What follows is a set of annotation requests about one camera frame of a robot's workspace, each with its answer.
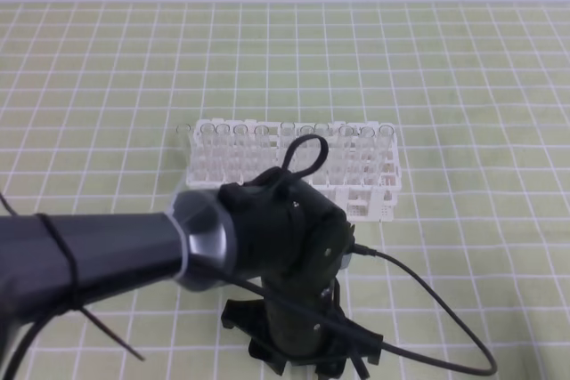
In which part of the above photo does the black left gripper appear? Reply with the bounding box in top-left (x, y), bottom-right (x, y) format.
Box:
top-left (221, 279), bottom-right (383, 379)

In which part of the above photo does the white test tube rack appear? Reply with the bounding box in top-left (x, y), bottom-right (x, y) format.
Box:
top-left (186, 118), bottom-right (402, 222)

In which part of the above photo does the clear test tube in rack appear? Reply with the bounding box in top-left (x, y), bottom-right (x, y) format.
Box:
top-left (233, 124), bottom-right (249, 182)
top-left (200, 122), bottom-right (216, 177)
top-left (215, 123), bottom-right (231, 182)
top-left (255, 125), bottom-right (272, 174)
top-left (377, 124), bottom-right (395, 176)
top-left (356, 126), bottom-right (375, 183)
top-left (297, 125), bottom-right (320, 170)

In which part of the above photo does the leaning clear test tube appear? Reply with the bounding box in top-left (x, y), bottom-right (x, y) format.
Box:
top-left (175, 124), bottom-right (193, 168)

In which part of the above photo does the green checkered tablecloth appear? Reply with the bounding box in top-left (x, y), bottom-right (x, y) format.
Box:
top-left (1, 3), bottom-right (569, 379)

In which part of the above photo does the black cable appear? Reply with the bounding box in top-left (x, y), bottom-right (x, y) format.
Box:
top-left (213, 244), bottom-right (498, 376)

